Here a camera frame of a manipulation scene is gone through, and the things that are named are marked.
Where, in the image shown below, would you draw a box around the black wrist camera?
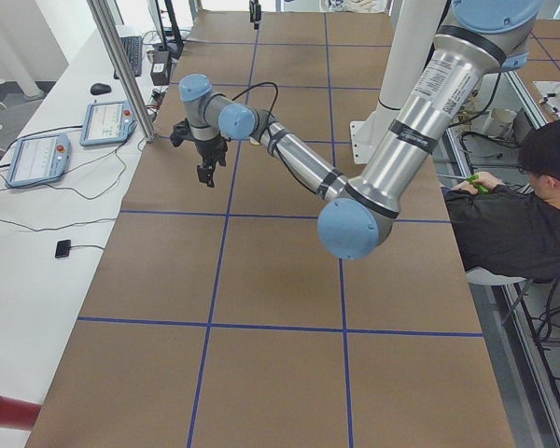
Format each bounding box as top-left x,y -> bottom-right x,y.
170,119 -> 193,147

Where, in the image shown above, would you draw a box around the aluminium frame post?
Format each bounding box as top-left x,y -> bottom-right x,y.
87,0 -> 156,143

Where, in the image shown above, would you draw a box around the white camera pillar with base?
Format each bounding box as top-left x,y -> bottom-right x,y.
350,0 -> 449,165

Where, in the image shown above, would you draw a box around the red cylinder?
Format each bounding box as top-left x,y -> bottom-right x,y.
0,395 -> 41,431

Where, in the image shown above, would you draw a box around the green handled screwdriver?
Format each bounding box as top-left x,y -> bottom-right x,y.
465,175 -> 490,194

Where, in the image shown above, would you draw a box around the near blue teach pendant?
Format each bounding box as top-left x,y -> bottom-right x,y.
6,133 -> 71,189

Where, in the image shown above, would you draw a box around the black computer mouse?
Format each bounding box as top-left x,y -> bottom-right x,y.
90,83 -> 112,96

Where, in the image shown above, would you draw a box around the blue teach pendant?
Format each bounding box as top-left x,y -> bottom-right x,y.
79,101 -> 136,147
6,133 -> 71,189

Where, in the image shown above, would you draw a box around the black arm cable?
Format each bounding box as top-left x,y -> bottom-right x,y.
228,81 -> 346,192

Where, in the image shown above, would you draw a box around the black keyboard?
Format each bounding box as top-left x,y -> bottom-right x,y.
119,35 -> 143,77

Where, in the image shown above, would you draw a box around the far blue teach pendant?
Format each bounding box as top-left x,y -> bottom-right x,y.
79,101 -> 136,147

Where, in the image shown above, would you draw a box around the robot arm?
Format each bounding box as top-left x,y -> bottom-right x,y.
172,1 -> 541,259

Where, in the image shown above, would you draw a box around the small black square puck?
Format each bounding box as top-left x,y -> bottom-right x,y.
54,239 -> 72,259

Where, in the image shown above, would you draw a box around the seated person in black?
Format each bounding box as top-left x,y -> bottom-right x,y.
442,120 -> 560,280

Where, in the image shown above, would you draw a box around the black power adapter box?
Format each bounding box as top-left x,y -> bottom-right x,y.
150,51 -> 171,86

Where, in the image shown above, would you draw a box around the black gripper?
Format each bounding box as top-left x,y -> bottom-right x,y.
249,0 -> 261,30
195,134 -> 228,188

